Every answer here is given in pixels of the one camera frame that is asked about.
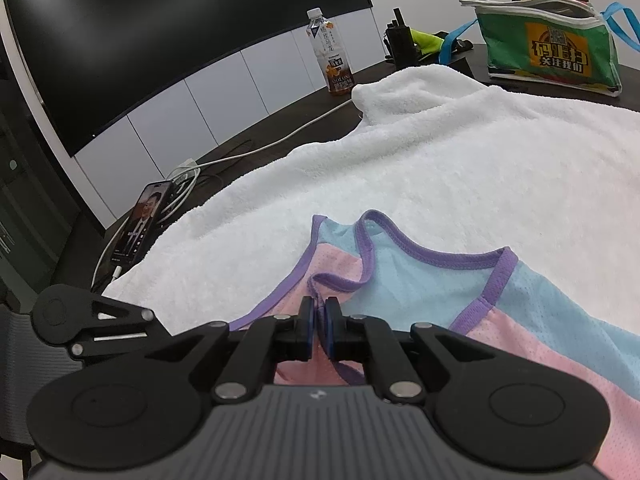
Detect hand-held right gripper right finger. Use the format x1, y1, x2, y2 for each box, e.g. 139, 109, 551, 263
323, 296, 495, 406

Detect large black wall screen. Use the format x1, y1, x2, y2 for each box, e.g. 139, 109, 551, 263
0, 0, 375, 160

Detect pink blue purple-trimmed tank top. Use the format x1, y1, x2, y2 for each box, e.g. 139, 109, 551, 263
227, 208, 640, 480

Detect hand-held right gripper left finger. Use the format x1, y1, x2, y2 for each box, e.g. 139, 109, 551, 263
149, 296, 317, 405

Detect clear plastic drink bottle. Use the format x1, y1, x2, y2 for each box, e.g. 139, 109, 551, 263
305, 7, 356, 97

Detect grey mesh office chair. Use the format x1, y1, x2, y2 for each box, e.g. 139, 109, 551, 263
0, 300, 87, 463

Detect green zip bag blue straps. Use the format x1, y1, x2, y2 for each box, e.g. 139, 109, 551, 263
439, 0, 640, 99

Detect white fluffy blanket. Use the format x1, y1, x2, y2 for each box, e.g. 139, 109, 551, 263
101, 65, 640, 342

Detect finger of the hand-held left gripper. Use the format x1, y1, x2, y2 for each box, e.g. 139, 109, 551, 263
30, 283, 175, 362

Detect black smartphone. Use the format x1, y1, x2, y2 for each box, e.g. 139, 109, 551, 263
108, 179, 175, 266

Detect white charger plug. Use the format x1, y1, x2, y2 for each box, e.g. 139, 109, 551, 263
167, 157, 199, 182

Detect yellow-green cloth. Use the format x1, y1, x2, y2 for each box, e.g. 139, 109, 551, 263
410, 28, 452, 57

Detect black handheld radio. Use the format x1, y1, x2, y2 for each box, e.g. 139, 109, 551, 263
383, 7, 417, 69

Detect white phone cable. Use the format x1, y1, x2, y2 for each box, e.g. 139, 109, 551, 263
91, 165, 202, 292

